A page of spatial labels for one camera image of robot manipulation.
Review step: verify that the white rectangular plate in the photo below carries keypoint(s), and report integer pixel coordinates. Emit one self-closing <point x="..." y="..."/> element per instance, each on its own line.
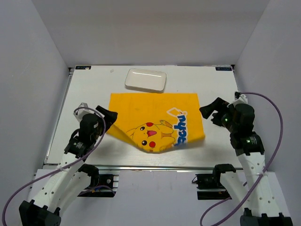
<point x="146" y="80"/>

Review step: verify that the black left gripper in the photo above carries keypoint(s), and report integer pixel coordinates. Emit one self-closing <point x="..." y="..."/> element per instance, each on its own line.
<point x="110" y="116"/>

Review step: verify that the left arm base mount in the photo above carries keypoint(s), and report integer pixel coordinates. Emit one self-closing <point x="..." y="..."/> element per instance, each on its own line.
<point x="103" y="183"/>

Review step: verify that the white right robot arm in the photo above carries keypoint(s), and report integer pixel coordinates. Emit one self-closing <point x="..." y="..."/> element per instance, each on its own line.
<point x="255" y="199"/>

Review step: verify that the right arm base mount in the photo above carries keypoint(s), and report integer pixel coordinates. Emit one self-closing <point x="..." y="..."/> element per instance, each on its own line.
<point x="209" y="186"/>

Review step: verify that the blue table corner label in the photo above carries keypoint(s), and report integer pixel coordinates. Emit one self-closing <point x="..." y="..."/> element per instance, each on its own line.
<point x="83" y="67"/>
<point x="223" y="68"/>

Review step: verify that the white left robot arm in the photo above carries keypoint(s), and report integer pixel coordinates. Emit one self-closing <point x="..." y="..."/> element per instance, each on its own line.
<point x="72" y="176"/>

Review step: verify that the yellow Pikachu placemat cloth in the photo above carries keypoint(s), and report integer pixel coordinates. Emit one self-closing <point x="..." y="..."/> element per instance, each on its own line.
<point x="155" y="123"/>

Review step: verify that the blue table corner label left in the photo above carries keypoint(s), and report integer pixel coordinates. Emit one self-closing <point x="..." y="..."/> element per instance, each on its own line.
<point x="83" y="67"/>

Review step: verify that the blue table corner label right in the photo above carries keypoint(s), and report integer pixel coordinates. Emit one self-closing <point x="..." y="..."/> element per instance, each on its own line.
<point x="223" y="68"/>

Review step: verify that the aluminium table edge rail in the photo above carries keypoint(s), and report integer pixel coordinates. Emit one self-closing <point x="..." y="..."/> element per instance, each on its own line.
<point x="150" y="168"/>

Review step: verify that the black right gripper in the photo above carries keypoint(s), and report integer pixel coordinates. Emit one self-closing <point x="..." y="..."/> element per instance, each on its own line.
<point x="219" y="105"/>

